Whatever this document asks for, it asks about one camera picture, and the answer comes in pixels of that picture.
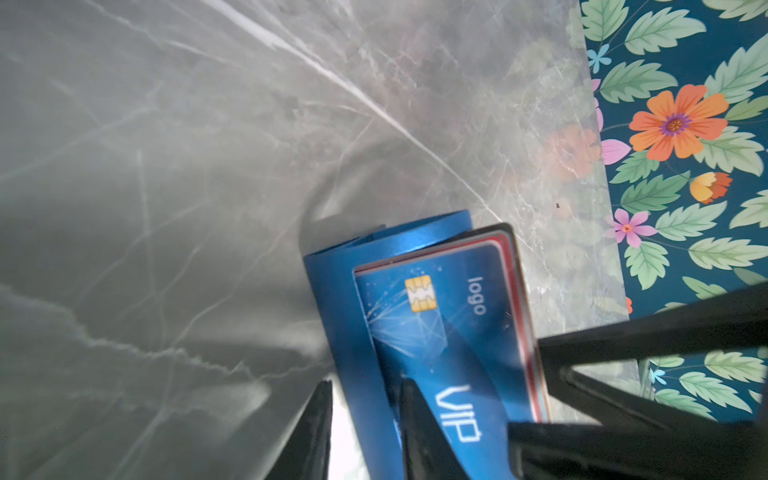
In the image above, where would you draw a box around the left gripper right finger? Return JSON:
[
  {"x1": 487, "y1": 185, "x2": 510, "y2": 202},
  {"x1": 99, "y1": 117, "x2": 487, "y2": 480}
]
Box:
[{"x1": 399, "y1": 379, "x2": 468, "y2": 480}]

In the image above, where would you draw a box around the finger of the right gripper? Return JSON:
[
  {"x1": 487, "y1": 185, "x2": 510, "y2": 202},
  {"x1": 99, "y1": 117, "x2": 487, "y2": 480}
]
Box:
[
  {"x1": 508, "y1": 423, "x2": 767, "y2": 479},
  {"x1": 538, "y1": 283, "x2": 767, "y2": 423}
]

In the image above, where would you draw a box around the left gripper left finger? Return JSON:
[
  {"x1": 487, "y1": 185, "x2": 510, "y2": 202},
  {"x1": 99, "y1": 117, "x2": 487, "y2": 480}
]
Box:
[{"x1": 266, "y1": 380, "x2": 333, "y2": 480}]

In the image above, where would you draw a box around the blue VIP credit card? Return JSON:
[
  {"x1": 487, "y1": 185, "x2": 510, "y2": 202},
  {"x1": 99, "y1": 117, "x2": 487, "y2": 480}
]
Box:
[{"x1": 353, "y1": 238, "x2": 538, "y2": 480}]

